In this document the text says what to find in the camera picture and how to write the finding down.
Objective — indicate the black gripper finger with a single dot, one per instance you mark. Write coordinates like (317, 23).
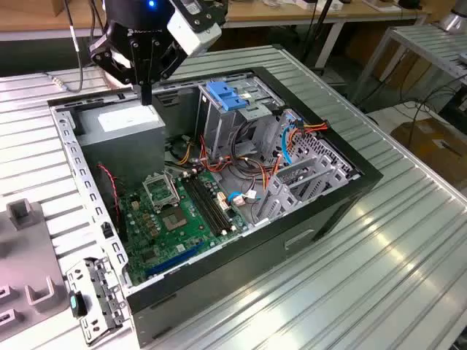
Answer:
(99, 51)
(169, 62)

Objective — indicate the grey metal disk bay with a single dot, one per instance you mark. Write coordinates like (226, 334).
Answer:
(271, 206)
(288, 175)

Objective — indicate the small cardboard box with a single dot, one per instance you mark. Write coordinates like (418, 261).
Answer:
(58, 7)

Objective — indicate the blue plastic drive latch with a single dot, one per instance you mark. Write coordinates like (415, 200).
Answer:
(226, 96)

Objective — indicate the grey metal drive cage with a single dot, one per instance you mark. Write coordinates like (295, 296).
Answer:
(219, 131)

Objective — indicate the grey power supply unit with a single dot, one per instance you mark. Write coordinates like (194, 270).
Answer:
(120, 153)

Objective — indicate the black RAM slot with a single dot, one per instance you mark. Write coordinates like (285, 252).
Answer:
(201, 207)
(209, 203)
(205, 205)
(214, 201)

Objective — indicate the black tripod stand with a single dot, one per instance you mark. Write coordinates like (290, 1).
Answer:
(317, 25)

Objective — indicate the CPU socket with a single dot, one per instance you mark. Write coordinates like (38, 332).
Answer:
(174, 220)

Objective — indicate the green motherboard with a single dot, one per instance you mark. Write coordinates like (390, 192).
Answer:
(189, 237)

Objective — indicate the black square chipset chip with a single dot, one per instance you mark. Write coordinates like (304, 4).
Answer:
(149, 256)

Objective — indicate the blue expansion slot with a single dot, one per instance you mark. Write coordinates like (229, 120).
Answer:
(175, 259)

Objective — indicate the grey parts rack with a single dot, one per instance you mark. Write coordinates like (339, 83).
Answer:
(22, 262)

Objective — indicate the black open PC case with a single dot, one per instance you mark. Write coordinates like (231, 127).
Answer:
(237, 277)

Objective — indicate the brown cardboard box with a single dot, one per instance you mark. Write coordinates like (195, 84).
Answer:
(401, 69)

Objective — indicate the black clip with blue tab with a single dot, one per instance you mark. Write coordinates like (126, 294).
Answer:
(78, 305)

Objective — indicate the metal slat table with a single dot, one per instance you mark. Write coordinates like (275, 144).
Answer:
(427, 42)

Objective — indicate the cardboard box with label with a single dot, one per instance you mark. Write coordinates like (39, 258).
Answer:
(427, 146)

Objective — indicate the wooden desk white frame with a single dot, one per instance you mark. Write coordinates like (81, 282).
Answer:
(248, 14)
(36, 14)

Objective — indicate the metal card retention bracket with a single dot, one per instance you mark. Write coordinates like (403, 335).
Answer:
(106, 291)

